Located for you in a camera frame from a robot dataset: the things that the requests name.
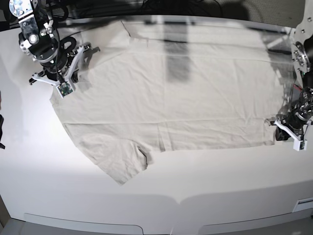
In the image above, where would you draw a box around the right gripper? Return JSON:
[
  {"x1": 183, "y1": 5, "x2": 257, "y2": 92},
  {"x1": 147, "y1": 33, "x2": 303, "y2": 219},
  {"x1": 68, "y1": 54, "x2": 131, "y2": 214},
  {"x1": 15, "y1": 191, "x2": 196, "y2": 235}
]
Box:
[{"x1": 29, "y1": 36, "x2": 100, "y2": 86}]

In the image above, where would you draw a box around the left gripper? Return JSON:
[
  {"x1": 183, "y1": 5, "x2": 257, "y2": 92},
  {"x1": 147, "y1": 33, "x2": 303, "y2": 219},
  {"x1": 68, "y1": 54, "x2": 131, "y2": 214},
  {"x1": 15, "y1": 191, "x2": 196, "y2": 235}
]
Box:
[{"x1": 266, "y1": 102, "x2": 313, "y2": 141}]

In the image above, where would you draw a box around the light grey T-shirt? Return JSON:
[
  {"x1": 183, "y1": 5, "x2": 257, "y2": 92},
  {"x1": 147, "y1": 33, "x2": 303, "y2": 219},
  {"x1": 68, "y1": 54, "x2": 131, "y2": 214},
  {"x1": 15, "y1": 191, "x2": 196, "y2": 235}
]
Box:
[{"x1": 50, "y1": 21, "x2": 292, "y2": 185}]

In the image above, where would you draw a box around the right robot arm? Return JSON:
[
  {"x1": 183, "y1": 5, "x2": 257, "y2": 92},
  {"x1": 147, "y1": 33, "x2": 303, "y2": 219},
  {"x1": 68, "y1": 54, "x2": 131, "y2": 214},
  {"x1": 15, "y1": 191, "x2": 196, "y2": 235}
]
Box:
[{"x1": 8, "y1": 0, "x2": 91, "y2": 87}]

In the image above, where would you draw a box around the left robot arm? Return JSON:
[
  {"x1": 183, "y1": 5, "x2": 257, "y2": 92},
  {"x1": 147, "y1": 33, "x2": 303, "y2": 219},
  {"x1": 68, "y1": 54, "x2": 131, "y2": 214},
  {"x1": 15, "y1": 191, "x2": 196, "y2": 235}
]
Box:
[{"x1": 271, "y1": 0, "x2": 313, "y2": 141}]

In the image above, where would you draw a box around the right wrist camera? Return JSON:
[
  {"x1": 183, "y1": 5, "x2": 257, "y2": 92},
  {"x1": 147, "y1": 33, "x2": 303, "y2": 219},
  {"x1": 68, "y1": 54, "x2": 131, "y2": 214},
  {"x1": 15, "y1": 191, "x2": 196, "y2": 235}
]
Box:
[{"x1": 56, "y1": 82, "x2": 73, "y2": 98}]

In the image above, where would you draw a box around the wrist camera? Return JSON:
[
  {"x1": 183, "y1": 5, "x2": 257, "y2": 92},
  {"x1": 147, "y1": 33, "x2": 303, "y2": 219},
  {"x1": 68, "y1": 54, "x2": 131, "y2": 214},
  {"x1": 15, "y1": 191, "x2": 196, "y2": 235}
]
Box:
[
  {"x1": 56, "y1": 82, "x2": 73, "y2": 98},
  {"x1": 293, "y1": 140, "x2": 308, "y2": 151}
]

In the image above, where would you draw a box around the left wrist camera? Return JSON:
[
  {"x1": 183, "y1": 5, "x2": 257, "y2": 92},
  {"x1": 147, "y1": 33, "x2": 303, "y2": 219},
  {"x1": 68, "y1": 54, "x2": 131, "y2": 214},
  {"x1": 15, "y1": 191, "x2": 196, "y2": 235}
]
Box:
[{"x1": 293, "y1": 140, "x2": 308, "y2": 151}]

